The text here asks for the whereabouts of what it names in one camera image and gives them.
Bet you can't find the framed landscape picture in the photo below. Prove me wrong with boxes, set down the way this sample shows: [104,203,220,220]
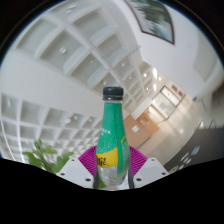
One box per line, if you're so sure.
[124,0,176,45]

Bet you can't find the large green leafy plant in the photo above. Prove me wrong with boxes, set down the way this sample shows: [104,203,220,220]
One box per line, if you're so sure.
[21,138,75,175]

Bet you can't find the glass double door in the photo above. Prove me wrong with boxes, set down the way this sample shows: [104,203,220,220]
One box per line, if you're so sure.
[151,85,183,118]

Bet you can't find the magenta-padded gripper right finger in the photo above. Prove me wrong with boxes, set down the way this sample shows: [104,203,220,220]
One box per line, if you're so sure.
[127,146,170,189]

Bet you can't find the green plastic drink bottle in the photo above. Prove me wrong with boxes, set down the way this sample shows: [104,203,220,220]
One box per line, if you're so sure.
[94,86,131,191]

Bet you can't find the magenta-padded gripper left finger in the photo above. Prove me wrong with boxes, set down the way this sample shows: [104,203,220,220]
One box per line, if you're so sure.
[56,145,101,190]

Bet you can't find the recessed ceiling lights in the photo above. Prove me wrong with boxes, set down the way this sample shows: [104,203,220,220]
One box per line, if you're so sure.
[59,45,162,125]

